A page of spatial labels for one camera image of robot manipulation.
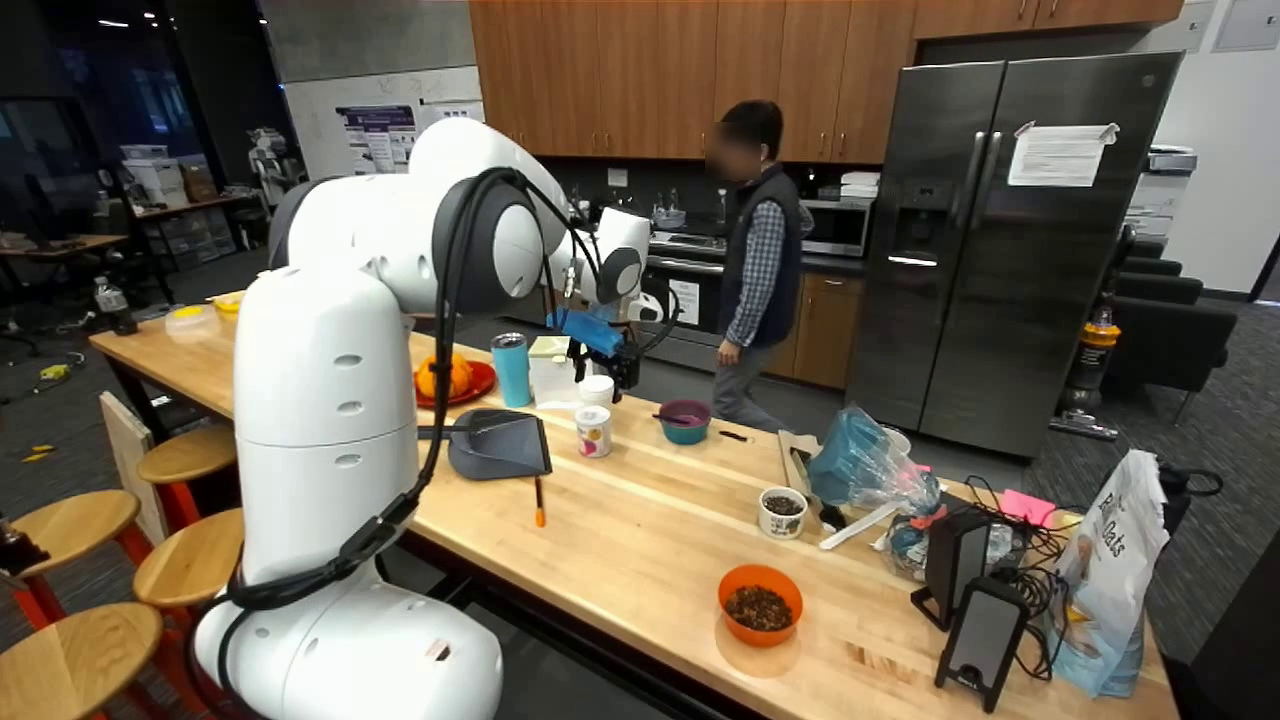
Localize black sofa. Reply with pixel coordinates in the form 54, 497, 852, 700
1102, 230, 1240, 399

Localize white rectangular box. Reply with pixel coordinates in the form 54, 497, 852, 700
523, 333, 579, 408

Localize white paper sheet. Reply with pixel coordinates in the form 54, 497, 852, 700
1006, 122, 1123, 195

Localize pale wooden chair back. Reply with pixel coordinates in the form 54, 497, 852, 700
91, 390, 173, 549

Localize teal tumbler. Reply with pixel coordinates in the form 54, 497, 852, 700
489, 329, 539, 414

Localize person in dark vest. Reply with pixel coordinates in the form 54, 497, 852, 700
693, 95, 807, 434

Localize red plate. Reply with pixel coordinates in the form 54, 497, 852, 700
408, 348, 506, 414

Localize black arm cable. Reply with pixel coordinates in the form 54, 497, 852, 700
216, 163, 682, 616

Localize blue plastic bag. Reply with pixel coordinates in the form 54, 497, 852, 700
806, 399, 945, 528

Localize white oven door label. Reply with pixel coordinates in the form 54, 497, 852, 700
667, 278, 707, 333

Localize orange bowl with food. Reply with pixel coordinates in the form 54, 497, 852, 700
718, 561, 807, 651

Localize black speaker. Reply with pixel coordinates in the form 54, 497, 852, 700
933, 577, 1031, 717
910, 491, 999, 636

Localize teal and purple bowl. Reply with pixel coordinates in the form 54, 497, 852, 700
657, 398, 722, 452

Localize white stick utensil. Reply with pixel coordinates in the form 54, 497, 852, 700
818, 500, 906, 555

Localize stainless steel oven range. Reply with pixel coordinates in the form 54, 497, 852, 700
644, 230, 735, 377

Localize brown cabinets above refrigerator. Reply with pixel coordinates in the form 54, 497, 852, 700
911, 0, 1188, 46

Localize stainless steel refrigerator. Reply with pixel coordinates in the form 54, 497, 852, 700
843, 47, 1188, 465

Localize silver microwave oven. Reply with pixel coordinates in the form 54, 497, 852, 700
798, 195, 881, 264

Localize white wall poster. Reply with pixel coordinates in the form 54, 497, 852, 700
329, 94, 489, 179

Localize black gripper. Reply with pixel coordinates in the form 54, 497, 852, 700
569, 336, 648, 399

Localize yellow upright vacuum cleaner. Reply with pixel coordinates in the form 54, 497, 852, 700
1049, 306, 1129, 446

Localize white printed paper bag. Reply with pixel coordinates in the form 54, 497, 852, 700
1049, 449, 1176, 703

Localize clear plastic container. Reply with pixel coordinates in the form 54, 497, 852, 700
161, 300, 223, 348

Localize pink sticky notepad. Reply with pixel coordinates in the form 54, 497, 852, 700
994, 486, 1065, 536

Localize tangled black cables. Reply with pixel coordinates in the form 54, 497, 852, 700
977, 512, 1089, 687

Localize wide brown wall cabinets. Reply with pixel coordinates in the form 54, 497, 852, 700
465, 0, 922, 169

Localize small white cup dark contents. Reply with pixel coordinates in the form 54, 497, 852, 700
757, 486, 814, 545

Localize white labelled yogurt container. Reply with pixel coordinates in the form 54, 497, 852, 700
574, 399, 616, 465

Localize brown two-door base cabinet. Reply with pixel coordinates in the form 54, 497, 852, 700
759, 268, 868, 398

